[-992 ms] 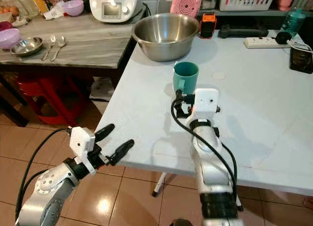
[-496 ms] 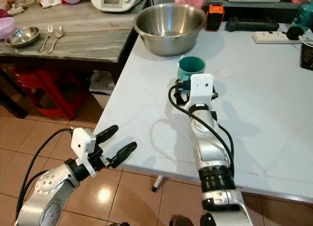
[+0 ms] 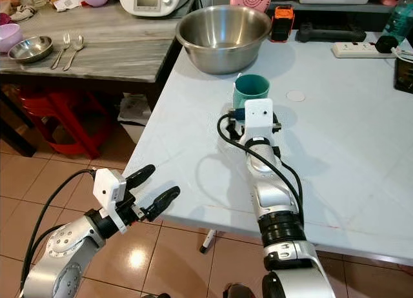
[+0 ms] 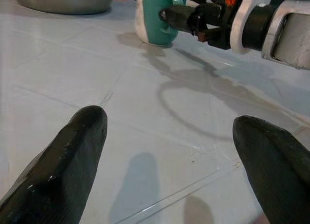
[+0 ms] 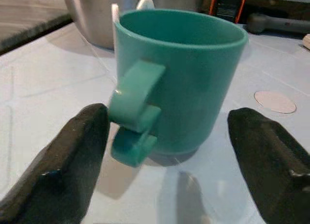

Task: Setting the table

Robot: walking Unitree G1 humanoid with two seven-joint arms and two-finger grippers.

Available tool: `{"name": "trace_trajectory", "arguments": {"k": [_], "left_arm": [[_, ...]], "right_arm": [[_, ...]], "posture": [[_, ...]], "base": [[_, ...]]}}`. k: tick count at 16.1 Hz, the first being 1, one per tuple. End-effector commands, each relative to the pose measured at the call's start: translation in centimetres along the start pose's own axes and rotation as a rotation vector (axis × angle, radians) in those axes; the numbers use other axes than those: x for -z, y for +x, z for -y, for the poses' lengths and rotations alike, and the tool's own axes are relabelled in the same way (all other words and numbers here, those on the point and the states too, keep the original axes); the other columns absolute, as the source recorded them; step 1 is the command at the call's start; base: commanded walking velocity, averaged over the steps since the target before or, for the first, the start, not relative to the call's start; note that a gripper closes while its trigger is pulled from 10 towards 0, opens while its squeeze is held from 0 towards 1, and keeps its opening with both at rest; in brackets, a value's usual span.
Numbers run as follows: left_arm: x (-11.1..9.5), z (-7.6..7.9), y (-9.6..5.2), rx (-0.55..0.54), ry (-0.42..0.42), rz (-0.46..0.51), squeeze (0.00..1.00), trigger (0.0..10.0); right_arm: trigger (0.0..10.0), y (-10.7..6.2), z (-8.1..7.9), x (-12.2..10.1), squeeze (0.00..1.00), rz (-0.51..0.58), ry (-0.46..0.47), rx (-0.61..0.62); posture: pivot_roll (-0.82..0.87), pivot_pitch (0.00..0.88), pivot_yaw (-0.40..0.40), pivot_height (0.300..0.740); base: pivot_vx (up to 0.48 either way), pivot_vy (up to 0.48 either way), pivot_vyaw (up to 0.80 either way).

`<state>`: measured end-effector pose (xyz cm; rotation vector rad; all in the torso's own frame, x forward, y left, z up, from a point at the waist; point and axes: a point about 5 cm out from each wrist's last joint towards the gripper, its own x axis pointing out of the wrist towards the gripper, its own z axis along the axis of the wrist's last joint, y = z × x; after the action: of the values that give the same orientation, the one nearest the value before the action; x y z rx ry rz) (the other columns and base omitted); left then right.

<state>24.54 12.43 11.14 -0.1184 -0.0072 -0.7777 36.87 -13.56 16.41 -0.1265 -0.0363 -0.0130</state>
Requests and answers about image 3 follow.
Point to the white plastic bin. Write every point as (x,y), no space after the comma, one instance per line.
(134,125)

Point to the black plug adapter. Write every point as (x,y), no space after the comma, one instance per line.
(387,44)

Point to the small stainless steel bowl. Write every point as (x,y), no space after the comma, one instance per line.
(31,49)

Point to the white table leg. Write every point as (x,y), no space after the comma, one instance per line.
(208,240)

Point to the orange and black device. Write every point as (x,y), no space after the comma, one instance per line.
(282,24)

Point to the teal plastic cup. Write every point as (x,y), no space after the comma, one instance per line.
(251,89)

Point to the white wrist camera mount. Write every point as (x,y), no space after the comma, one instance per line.
(108,187)
(258,120)

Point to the dark robot leg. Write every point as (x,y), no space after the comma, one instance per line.
(240,291)

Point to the round white table plug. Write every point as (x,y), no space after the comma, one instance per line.
(295,96)

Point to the white kitchen machine with screen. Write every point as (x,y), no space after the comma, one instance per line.
(155,1)

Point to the green plastic bottle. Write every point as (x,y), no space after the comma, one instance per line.
(401,17)

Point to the metal spoon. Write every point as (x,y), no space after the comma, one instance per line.
(78,43)

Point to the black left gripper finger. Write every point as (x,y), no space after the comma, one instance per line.
(162,202)
(141,175)

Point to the red plastic stool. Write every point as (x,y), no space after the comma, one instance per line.
(77,125)

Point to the dark wooden table leg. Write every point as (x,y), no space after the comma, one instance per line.
(16,130)

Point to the white power strip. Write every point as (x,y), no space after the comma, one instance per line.
(355,50)

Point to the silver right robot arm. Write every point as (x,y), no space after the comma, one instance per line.
(277,201)

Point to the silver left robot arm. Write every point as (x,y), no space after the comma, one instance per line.
(68,243)

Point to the black box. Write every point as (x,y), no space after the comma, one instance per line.
(405,75)

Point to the white paper package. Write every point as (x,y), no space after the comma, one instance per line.
(66,2)

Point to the metal fork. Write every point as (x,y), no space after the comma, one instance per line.
(61,49)

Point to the large stainless steel bowl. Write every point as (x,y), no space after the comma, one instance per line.
(222,43)

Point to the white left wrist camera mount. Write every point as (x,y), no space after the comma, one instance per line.
(108,187)

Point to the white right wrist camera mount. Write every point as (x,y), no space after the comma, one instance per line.
(258,120)

